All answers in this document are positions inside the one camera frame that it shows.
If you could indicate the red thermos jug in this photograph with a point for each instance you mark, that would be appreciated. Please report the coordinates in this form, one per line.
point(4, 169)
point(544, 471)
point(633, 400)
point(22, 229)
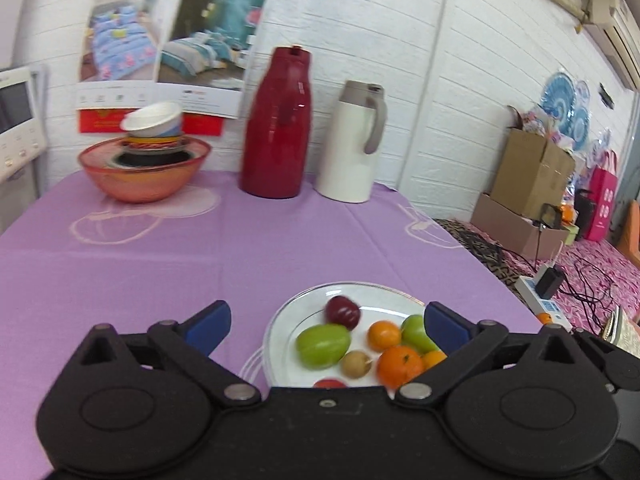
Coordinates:
point(277, 130)

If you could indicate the white machine with screen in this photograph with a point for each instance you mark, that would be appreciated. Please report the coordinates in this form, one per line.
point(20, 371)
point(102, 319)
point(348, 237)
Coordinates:
point(17, 125)

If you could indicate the white wall pipe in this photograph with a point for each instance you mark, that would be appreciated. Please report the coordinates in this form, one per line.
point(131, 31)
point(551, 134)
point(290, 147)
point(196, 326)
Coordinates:
point(435, 60)

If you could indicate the tangerine with green stem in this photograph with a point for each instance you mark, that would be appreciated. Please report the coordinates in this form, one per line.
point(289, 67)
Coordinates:
point(399, 366)

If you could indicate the dark patterned blanket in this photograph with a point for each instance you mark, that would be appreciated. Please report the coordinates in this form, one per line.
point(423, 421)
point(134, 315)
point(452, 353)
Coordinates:
point(475, 245)

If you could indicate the orange glass bowl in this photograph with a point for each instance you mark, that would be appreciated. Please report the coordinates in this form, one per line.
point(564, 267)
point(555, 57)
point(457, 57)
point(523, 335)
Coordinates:
point(145, 177)

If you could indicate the blue decorative plate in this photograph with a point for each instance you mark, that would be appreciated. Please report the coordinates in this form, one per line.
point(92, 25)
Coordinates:
point(581, 115)
point(557, 100)

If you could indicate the low cardboard box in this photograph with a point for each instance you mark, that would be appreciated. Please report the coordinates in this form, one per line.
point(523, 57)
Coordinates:
point(510, 225)

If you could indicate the white power strip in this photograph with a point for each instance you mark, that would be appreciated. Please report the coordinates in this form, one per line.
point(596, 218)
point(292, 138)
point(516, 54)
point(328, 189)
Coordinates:
point(542, 305)

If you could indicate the small orange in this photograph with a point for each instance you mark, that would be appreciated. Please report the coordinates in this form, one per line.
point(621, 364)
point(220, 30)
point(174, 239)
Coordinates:
point(434, 359)

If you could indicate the dark red plum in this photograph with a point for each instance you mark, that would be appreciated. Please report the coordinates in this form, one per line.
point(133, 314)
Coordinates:
point(343, 311)

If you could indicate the small yellow-brown fruit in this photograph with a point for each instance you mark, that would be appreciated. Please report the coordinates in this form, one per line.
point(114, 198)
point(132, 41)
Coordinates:
point(356, 364)

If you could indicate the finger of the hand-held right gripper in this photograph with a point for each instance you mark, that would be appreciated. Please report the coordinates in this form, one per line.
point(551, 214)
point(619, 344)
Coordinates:
point(617, 367)

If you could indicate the red tomato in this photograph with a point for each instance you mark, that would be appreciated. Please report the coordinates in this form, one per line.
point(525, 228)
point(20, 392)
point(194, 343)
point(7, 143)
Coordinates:
point(330, 384)

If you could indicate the stack of patterned bowls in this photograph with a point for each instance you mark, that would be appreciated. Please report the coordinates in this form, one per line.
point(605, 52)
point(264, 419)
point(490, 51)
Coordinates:
point(150, 147)

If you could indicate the pink gift bag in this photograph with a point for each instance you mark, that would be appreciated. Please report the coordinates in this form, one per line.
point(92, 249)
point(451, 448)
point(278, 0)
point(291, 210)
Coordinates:
point(602, 195)

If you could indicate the bedding wall calendar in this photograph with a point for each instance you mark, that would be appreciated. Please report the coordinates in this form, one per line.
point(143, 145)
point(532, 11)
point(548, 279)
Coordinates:
point(170, 40)

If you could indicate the black charger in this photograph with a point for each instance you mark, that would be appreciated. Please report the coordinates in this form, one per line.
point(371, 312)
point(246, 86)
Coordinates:
point(550, 284)

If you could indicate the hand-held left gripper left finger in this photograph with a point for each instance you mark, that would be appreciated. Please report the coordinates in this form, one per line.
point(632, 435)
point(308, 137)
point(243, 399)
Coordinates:
point(210, 326)

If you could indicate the tall cardboard box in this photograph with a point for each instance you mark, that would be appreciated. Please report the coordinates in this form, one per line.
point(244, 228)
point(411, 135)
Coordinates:
point(535, 175)

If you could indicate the large green jujube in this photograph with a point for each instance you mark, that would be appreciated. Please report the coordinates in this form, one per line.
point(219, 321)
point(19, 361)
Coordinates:
point(322, 345)

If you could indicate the smooth orange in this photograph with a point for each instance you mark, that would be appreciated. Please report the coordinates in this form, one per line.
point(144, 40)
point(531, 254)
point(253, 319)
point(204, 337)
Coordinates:
point(384, 335)

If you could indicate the white thermos jug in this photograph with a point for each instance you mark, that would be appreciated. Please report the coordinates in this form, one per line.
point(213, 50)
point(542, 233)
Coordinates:
point(350, 150)

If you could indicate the air conditioner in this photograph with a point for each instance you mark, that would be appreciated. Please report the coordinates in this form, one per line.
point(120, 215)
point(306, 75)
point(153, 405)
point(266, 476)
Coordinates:
point(612, 25)

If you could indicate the pink floral blanket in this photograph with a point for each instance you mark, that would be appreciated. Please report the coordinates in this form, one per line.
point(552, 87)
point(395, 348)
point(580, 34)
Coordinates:
point(605, 270)

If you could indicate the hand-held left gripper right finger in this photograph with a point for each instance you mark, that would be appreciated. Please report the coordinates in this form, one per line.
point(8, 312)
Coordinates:
point(444, 327)

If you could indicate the purple tablecloth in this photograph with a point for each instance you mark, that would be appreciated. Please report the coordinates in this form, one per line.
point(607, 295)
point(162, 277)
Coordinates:
point(175, 260)

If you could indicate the white plate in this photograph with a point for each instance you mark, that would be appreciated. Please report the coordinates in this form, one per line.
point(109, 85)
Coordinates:
point(285, 330)

